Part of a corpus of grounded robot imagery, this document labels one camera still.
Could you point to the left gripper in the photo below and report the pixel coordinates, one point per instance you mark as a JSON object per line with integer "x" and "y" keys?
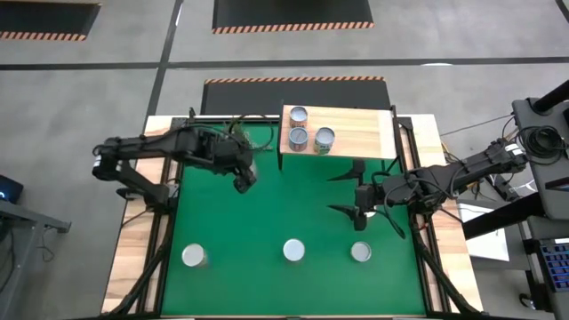
{"x": 222, "y": 153}

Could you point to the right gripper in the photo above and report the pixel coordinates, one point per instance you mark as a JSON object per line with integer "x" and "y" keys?
{"x": 361, "y": 195}

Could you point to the mix vegetable label tin can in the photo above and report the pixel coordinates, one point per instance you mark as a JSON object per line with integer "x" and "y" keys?
{"x": 325, "y": 135}

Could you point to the silver lid tin can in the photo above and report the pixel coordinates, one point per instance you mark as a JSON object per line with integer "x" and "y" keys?
{"x": 193, "y": 255}
{"x": 360, "y": 251}

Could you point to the blue dotted label tin can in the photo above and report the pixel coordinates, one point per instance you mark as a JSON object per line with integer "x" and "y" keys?
{"x": 298, "y": 137}

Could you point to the pale green label tin can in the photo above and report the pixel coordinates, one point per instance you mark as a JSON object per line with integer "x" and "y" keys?
{"x": 294, "y": 250}

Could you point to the red label small tin can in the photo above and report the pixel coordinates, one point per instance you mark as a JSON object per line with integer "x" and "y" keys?
{"x": 298, "y": 115}

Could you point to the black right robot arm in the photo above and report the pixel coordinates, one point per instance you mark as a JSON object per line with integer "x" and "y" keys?
{"x": 467, "y": 171}

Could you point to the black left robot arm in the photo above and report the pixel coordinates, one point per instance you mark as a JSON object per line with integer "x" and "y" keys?
{"x": 142, "y": 146}

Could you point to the wooden shelf with black legs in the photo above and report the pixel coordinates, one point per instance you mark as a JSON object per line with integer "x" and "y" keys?
{"x": 360, "y": 133}

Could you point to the black hazard striped floor mat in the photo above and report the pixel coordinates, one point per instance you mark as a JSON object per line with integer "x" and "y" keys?
{"x": 44, "y": 18}
{"x": 244, "y": 98}
{"x": 292, "y": 13}

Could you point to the green table mat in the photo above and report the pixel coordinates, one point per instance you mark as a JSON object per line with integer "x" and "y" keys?
{"x": 266, "y": 284}

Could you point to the white paper sheet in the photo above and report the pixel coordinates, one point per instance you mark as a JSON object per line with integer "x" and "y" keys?
{"x": 489, "y": 242}

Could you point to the grey equipment stand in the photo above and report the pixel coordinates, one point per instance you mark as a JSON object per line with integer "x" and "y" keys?
{"x": 526, "y": 115}

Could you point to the grey desk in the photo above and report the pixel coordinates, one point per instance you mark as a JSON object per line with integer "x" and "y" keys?
{"x": 26, "y": 218}

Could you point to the dark monitor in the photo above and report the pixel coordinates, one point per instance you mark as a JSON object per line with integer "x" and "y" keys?
{"x": 9, "y": 189}

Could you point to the blue lit keyboard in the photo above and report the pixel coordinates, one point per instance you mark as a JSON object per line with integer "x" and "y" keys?
{"x": 555, "y": 264}

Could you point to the black aluminium table frame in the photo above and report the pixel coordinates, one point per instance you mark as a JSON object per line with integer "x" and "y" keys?
{"x": 162, "y": 262}

